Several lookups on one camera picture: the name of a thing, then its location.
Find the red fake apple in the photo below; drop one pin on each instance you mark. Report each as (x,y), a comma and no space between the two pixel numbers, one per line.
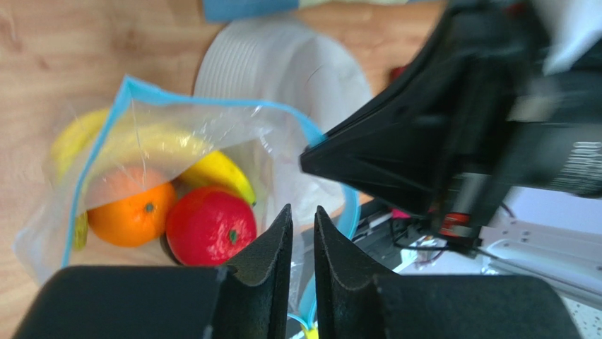
(208,226)

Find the yellow fake fruit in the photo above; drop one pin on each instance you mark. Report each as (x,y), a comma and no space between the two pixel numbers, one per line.
(162,146)

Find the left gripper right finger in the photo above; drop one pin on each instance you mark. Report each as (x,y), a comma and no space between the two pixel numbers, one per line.
(358,297)

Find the plaid pillow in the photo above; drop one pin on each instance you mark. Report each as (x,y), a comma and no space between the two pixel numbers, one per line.
(222,11)

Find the beige bucket hat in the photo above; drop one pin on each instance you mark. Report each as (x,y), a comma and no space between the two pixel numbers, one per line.
(280,59)

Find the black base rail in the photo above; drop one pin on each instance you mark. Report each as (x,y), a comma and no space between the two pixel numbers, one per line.
(395,240)

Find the orange fake orange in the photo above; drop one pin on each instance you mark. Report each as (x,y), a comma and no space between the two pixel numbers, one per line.
(129,207)

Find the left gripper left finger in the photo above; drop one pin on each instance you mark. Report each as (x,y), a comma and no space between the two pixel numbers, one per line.
(247,297)

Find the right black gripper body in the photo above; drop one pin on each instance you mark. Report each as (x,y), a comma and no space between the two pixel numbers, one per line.
(520,85)

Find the clear zip top bag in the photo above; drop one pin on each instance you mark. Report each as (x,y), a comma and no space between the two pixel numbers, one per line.
(264,139)

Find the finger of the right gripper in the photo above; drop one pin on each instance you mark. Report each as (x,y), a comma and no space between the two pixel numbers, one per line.
(397,153)

